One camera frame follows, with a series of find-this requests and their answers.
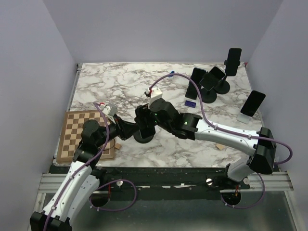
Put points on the black smartphone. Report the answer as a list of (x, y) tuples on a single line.
[(252, 103), (233, 61), (212, 78)]

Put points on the blue-edged smartphone on folding stand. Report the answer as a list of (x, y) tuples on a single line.
[(197, 76)]

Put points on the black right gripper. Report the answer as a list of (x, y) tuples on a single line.
[(142, 111)]

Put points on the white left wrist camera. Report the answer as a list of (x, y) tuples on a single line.
[(109, 111)]

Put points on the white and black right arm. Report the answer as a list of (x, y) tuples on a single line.
[(258, 146)]

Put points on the purple rectangular plate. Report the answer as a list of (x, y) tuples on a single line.
[(190, 104)]

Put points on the small wooden block near chessboard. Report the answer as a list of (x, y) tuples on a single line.
[(118, 146)]

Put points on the black smartphone on silver stand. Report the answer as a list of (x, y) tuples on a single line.
[(252, 103)]

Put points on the black round-base phone stand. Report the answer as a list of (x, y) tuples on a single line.
[(138, 138)]

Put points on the black smartphone on tall stand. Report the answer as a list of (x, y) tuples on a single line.
[(233, 61)]

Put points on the tall black round phone stand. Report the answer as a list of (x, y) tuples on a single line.
[(223, 87)]

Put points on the black folding phone stand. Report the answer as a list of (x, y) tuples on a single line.
[(191, 92)]

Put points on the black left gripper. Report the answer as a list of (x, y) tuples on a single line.
[(125, 129)]

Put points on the teal smartphone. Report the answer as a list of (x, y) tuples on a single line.
[(147, 132)]

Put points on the black mounting rail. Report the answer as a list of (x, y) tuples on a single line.
[(156, 183)]

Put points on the small wooden block right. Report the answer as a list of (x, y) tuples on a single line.
[(220, 146)]

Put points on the silver phone stand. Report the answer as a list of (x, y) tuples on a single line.
[(243, 118)]

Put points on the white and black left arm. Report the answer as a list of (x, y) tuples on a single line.
[(83, 177)]

